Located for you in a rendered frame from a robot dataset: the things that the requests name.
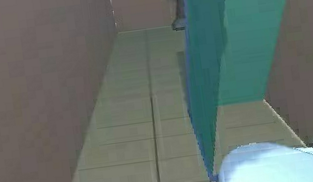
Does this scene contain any teal shower partition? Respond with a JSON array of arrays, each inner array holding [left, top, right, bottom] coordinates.
[[172, 0, 313, 182]]

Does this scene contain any white toilet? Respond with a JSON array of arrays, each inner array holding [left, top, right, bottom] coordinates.
[[213, 135, 313, 182]]

